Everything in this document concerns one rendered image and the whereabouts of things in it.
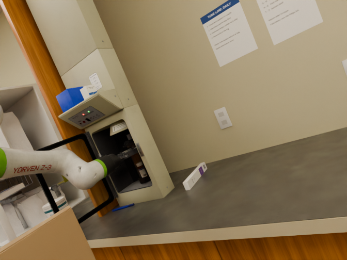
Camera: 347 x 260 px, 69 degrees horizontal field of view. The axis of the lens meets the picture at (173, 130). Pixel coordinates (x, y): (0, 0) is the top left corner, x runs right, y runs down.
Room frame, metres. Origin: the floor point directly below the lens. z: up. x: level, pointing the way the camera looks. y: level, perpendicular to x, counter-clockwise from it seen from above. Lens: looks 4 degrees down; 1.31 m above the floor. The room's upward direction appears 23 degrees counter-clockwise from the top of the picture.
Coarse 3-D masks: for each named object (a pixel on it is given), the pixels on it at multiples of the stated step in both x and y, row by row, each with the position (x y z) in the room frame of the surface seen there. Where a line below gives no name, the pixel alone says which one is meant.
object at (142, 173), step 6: (126, 144) 1.31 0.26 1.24; (132, 144) 1.31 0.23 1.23; (132, 156) 1.32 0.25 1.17; (138, 156) 1.31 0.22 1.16; (132, 162) 1.33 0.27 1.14; (138, 162) 1.31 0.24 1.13; (138, 168) 1.31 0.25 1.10; (144, 168) 1.31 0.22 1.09; (138, 174) 1.32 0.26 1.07; (144, 174) 1.31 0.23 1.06
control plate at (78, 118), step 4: (88, 108) 1.19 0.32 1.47; (92, 108) 1.18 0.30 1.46; (80, 112) 1.22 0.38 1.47; (84, 112) 1.22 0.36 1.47; (88, 112) 1.21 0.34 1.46; (92, 112) 1.21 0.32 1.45; (96, 112) 1.21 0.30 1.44; (100, 112) 1.20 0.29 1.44; (72, 116) 1.25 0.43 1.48; (76, 116) 1.25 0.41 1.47; (80, 116) 1.24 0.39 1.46; (84, 116) 1.24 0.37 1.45; (88, 116) 1.24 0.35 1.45; (92, 116) 1.23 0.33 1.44; (96, 116) 1.23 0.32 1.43; (100, 116) 1.23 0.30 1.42; (72, 120) 1.28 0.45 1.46; (76, 120) 1.28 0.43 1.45; (80, 120) 1.27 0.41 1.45; (84, 120) 1.27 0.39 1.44; (92, 120) 1.26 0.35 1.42; (80, 124) 1.30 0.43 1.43; (84, 124) 1.30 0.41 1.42
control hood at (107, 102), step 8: (96, 96) 1.11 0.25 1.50; (104, 96) 1.12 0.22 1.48; (112, 96) 1.16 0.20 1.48; (80, 104) 1.17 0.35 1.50; (88, 104) 1.16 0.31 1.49; (96, 104) 1.16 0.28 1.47; (104, 104) 1.15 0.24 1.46; (112, 104) 1.15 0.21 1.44; (120, 104) 1.18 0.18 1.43; (64, 112) 1.25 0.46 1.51; (72, 112) 1.22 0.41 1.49; (104, 112) 1.20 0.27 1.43; (112, 112) 1.20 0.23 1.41; (64, 120) 1.29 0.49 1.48; (96, 120) 1.26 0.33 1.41; (80, 128) 1.34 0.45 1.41
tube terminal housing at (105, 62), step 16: (112, 48) 1.27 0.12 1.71; (80, 64) 1.27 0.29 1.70; (96, 64) 1.22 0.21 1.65; (112, 64) 1.23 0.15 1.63; (64, 80) 1.36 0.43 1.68; (80, 80) 1.30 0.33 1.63; (112, 80) 1.19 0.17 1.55; (128, 96) 1.24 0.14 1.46; (128, 112) 1.20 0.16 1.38; (96, 128) 1.32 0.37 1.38; (128, 128) 1.21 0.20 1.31; (144, 128) 1.26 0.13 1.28; (144, 144) 1.21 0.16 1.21; (144, 160) 1.20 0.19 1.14; (160, 160) 1.27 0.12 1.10; (160, 176) 1.23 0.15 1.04; (128, 192) 1.31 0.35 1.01; (144, 192) 1.25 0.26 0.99; (160, 192) 1.20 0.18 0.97
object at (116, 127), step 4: (120, 120) 1.29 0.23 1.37; (112, 124) 1.30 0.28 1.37; (116, 124) 1.28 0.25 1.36; (120, 124) 1.28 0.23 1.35; (124, 124) 1.28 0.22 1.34; (112, 128) 1.30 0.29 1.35; (116, 128) 1.28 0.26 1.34; (120, 128) 1.27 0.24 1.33; (124, 128) 1.27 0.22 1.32; (112, 132) 1.29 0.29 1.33; (116, 132) 1.27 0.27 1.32
